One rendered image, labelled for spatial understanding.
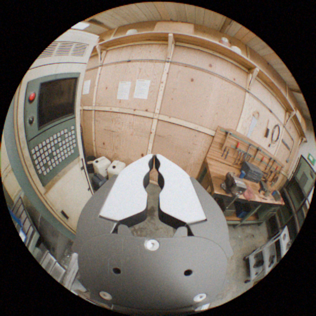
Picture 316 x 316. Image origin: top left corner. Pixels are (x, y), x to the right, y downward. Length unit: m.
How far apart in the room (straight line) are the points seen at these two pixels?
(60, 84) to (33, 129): 0.31
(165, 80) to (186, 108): 0.50
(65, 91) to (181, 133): 1.47
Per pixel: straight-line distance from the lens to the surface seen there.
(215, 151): 1.66
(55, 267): 1.09
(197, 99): 1.54
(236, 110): 1.71
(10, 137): 0.29
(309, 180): 3.65
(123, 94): 1.78
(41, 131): 0.74
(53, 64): 0.82
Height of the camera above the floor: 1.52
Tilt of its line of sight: 32 degrees down
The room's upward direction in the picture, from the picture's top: 13 degrees clockwise
